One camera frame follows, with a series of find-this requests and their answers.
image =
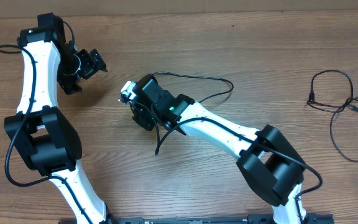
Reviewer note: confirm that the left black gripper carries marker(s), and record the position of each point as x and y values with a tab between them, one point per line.
66	81

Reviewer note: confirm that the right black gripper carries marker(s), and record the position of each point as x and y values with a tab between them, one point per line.
140	117

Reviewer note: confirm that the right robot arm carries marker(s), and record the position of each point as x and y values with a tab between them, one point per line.
269	163

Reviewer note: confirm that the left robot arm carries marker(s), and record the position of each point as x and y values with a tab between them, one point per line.
41	134

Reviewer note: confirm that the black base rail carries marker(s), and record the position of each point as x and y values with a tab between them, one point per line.
194	220

